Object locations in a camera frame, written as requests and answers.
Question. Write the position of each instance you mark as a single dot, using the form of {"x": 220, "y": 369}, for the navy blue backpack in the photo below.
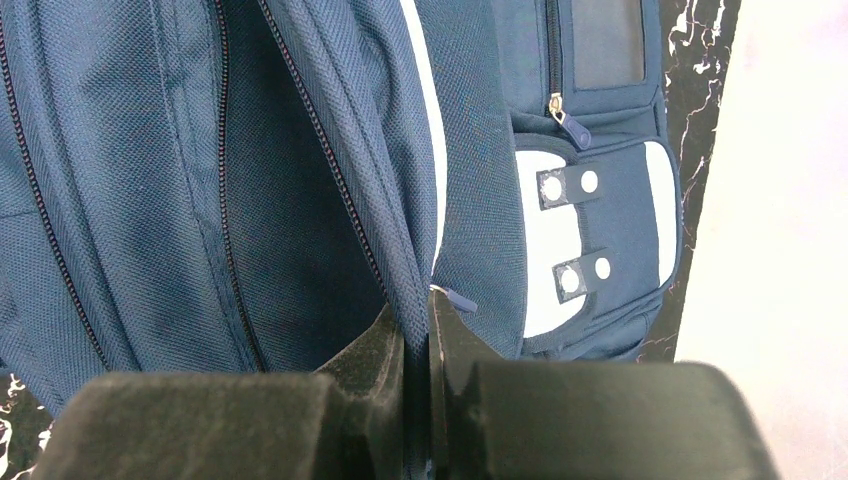
{"x": 242, "y": 186}

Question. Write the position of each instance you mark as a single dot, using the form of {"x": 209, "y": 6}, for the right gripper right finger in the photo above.
{"x": 495, "y": 418}

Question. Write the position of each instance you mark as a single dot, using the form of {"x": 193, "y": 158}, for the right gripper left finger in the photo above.
{"x": 343, "y": 421}

